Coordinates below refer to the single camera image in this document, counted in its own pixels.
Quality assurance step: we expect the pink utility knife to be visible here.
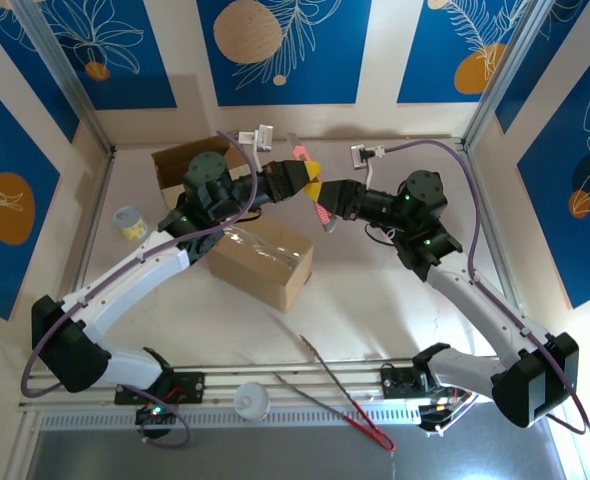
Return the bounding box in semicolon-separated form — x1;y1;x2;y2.
284;130;340;236

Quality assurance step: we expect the brown cardboard box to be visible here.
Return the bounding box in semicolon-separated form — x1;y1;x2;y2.
149;132;250;212
206;215;315;314

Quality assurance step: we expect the yellow can grey lid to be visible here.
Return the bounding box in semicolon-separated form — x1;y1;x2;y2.
113;205;150;243

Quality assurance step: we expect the white plastic cup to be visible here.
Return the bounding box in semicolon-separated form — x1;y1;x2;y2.
232;381;271;422

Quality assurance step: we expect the black controller board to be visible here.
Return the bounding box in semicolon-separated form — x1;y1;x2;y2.
133;402;178;441
417;389;476;440

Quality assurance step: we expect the grey metal sheet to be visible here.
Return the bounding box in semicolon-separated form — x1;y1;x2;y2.
22;399;584;480

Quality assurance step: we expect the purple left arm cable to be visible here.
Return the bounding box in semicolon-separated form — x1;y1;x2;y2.
20;129;256;447

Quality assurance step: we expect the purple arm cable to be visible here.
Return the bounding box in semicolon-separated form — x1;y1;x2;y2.
20;129;256;447
372;139;590;437

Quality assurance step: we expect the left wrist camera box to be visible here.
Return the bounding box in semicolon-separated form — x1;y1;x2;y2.
238;123;275;155

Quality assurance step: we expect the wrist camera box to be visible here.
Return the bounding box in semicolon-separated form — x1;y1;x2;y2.
238;123;275;155
348;143;387;172

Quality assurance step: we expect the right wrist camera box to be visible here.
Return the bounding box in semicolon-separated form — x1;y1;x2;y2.
348;143;387;172

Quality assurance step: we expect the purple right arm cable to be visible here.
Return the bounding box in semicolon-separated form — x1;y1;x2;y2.
372;139;590;437

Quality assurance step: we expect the aluminium side rail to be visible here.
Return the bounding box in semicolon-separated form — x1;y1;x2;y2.
457;138;551;362
49;147;117;372

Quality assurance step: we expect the blue floral wall poster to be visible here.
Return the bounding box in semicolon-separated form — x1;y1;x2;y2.
34;0;179;112
0;7;82;145
0;69;62;322
196;0;375;107
517;44;590;310
396;0;546;105
494;0;590;134

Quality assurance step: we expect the metal tongs red handle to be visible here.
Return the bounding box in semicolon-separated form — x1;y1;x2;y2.
272;333;397;453

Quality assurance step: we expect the aluminium corner post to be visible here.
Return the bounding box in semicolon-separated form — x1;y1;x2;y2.
10;0;117;154
460;0;560;151

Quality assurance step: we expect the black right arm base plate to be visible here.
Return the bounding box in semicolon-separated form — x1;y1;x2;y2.
380;363;473;402

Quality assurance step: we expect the aluminium frame rail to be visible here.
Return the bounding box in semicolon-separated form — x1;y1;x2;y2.
18;355;567;417

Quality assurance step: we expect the white slotted cable duct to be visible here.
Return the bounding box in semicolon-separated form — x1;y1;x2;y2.
38;403;562;432

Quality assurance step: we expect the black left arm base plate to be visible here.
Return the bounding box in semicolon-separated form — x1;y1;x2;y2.
113;370;207;407

